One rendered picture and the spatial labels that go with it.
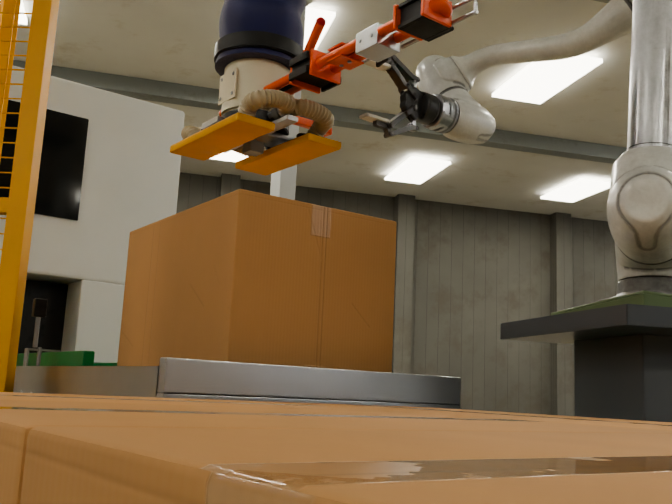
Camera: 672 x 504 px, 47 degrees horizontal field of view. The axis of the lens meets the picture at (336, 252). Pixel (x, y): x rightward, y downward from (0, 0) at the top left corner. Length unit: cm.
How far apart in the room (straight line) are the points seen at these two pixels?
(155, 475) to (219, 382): 114
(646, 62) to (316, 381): 95
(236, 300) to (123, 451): 123
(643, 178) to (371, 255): 57
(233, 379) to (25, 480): 104
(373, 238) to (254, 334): 36
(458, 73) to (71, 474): 185
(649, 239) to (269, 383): 79
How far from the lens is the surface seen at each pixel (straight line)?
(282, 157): 196
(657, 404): 170
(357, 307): 164
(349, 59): 167
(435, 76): 209
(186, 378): 136
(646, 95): 175
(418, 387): 166
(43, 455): 35
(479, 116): 201
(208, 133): 183
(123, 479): 27
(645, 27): 183
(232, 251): 151
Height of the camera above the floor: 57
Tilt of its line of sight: 10 degrees up
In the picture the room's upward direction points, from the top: 3 degrees clockwise
